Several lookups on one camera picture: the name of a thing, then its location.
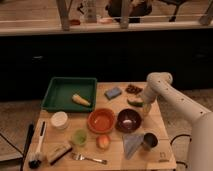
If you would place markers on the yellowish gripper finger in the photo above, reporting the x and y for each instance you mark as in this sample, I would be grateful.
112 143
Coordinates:
146 109

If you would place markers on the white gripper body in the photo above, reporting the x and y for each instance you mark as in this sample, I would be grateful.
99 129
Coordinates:
148 95

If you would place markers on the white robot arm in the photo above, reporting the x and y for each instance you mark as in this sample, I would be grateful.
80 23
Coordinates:
200 150

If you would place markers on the dark metal cup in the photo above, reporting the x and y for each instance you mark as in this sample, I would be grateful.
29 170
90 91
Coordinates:
150 141

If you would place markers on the green plastic cup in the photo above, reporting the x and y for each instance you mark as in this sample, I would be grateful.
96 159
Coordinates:
79 137

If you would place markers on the white paper cup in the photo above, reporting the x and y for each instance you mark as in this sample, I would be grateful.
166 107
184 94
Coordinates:
59 120

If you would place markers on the brown grape bunch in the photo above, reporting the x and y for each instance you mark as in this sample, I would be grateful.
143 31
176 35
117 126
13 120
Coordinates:
132 89

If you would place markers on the dark brown bowl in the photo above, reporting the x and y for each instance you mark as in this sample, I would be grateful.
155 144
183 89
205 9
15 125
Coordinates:
128 121

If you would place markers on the blue sponge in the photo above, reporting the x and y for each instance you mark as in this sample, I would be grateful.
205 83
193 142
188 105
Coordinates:
113 93

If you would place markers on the grey folded cloth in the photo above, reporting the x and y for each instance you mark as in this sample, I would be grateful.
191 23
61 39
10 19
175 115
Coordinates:
131 142

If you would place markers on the orange bowl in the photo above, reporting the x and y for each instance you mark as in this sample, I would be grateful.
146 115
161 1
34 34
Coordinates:
101 121

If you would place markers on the red yellow apple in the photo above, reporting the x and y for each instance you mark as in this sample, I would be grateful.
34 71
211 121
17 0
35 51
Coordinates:
103 141

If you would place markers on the silver fork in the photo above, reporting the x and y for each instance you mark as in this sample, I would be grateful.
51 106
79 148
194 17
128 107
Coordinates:
80 157

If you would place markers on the person in background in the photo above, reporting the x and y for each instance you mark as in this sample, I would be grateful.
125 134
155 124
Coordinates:
137 9

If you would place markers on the green plastic tray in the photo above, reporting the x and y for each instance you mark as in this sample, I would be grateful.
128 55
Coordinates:
60 90

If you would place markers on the wooden block eraser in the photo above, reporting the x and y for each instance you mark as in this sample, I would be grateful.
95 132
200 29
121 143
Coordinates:
57 152

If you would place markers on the clear bottle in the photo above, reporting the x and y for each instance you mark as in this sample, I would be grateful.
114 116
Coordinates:
90 11

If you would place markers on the red small object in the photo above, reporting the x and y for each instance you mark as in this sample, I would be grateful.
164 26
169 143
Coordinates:
75 22

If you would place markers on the wooden post middle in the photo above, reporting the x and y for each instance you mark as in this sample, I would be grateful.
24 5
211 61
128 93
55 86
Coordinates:
124 19

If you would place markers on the wooden post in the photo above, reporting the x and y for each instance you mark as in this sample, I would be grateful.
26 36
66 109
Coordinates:
63 13
124 19

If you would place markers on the wooden post left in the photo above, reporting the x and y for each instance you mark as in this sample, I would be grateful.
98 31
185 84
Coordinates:
63 13

